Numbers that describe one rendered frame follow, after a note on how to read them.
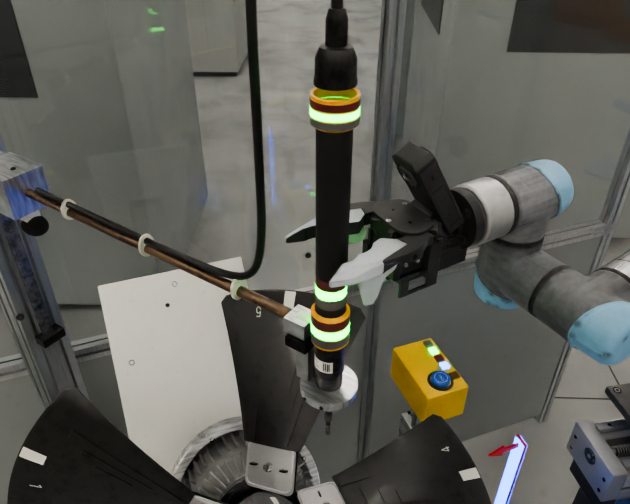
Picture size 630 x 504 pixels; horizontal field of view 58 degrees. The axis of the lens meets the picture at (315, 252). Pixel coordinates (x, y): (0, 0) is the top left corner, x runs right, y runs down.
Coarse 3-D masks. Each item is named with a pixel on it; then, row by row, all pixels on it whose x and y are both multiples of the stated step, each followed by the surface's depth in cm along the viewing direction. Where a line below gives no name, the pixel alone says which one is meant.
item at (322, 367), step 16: (336, 16) 44; (336, 32) 44; (320, 48) 45; (336, 48) 45; (352, 48) 45; (320, 64) 45; (336, 64) 45; (352, 64) 45; (320, 80) 46; (336, 80) 46; (352, 80) 46; (320, 352) 63; (336, 352) 63; (320, 368) 65; (336, 368) 64; (320, 384) 67; (336, 384) 66
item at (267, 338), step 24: (240, 312) 87; (360, 312) 83; (240, 336) 87; (264, 336) 85; (240, 360) 87; (264, 360) 85; (288, 360) 83; (240, 384) 87; (264, 384) 84; (288, 384) 82; (264, 408) 84; (288, 408) 82; (312, 408) 81; (264, 432) 83; (288, 432) 81
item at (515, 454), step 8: (520, 448) 94; (512, 456) 96; (520, 456) 94; (512, 464) 97; (504, 472) 100; (512, 472) 97; (504, 480) 100; (512, 480) 98; (504, 488) 101; (496, 496) 104; (504, 496) 101
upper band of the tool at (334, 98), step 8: (352, 88) 49; (312, 96) 47; (320, 96) 50; (328, 96) 50; (336, 96) 50; (352, 96) 50; (328, 104) 46; (336, 104) 46; (344, 104) 46; (320, 112) 47; (352, 112) 47; (352, 120) 48
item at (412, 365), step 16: (400, 352) 127; (416, 352) 127; (400, 368) 126; (416, 368) 123; (432, 368) 123; (448, 368) 123; (400, 384) 128; (416, 384) 120; (432, 384) 119; (464, 384) 119; (416, 400) 121; (432, 400) 117; (448, 400) 119; (464, 400) 121; (448, 416) 122
